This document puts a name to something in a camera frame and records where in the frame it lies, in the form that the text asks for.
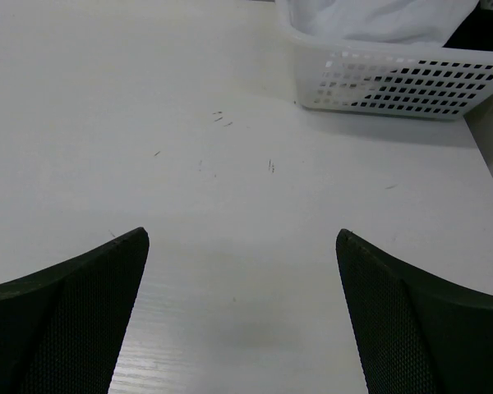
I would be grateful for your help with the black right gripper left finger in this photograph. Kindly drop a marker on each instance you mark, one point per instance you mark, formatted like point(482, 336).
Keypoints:
point(62, 328)

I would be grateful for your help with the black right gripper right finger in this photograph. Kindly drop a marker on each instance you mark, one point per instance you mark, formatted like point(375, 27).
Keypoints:
point(415, 332)

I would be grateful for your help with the white skirt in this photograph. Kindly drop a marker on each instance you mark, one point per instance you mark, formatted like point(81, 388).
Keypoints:
point(420, 22)

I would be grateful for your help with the white plastic laundry basket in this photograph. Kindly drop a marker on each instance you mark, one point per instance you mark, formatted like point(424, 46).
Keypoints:
point(383, 79)

